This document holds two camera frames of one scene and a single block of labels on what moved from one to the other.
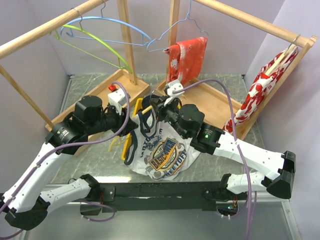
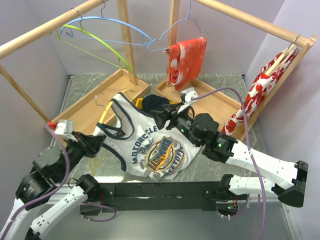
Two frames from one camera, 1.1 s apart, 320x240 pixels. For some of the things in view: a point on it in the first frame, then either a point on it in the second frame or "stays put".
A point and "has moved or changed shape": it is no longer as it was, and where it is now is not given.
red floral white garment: (267, 78) stays put
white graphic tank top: (156, 151) has moved or changed shape
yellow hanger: (128, 137) has moved or changed shape
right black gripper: (158, 104) → (161, 116)
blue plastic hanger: (108, 40) stays put
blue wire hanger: (187, 18) stays put
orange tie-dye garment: (186, 60) stays put
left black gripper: (121, 119) → (90, 144)
